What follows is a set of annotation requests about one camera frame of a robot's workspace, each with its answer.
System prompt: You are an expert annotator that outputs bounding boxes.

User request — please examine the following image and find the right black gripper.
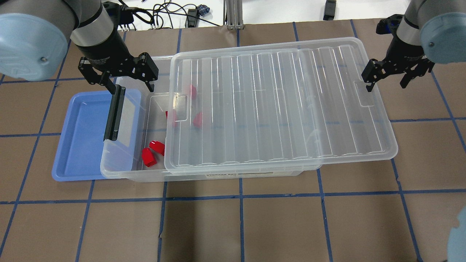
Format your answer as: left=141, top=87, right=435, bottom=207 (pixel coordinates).
left=362, top=36, right=435, bottom=92

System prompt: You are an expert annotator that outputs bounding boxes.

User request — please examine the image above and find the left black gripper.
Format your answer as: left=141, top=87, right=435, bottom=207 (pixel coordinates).
left=78, top=33, right=159, bottom=96

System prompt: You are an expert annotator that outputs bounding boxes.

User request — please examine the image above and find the clear plastic box lid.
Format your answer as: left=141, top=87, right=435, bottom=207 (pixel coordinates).
left=164, top=37, right=398, bottom=175

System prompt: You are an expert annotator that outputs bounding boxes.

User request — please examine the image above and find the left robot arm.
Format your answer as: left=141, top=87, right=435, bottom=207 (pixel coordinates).
left=0, top=0, right=159, bottom=94

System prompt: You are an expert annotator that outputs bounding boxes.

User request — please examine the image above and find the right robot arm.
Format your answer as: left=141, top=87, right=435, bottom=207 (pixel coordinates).
left=362, top=0, right=466, bottom=92

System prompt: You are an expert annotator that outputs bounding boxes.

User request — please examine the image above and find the red block back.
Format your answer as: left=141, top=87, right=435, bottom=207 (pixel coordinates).
left=187, top=84, right=197, bottom=100

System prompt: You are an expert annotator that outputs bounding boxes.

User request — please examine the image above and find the clear plastic storage box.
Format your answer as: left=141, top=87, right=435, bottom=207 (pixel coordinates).
left=100, top=51, right=322, bottom=182

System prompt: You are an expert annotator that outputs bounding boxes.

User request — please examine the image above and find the blue plastic tray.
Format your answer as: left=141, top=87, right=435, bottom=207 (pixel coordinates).
left=52, top=89, right=142, bottom=181

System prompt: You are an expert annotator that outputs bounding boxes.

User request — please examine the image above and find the black adapter top edge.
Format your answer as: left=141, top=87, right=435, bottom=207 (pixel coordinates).
left=323, top=0, right=337, bottom=20

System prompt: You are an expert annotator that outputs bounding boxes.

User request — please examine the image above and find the black box latch handle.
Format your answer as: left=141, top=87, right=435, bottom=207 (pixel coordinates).
left=103, top=84, right=126, bottom=141

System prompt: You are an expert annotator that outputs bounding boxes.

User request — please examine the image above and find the black cable bundle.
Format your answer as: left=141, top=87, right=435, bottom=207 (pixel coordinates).
left=124, top=3, right=220, bottom=30

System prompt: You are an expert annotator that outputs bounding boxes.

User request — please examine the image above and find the aluminium frame post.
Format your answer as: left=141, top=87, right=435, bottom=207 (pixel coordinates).
left=224, top=0, right=244, bottom=30

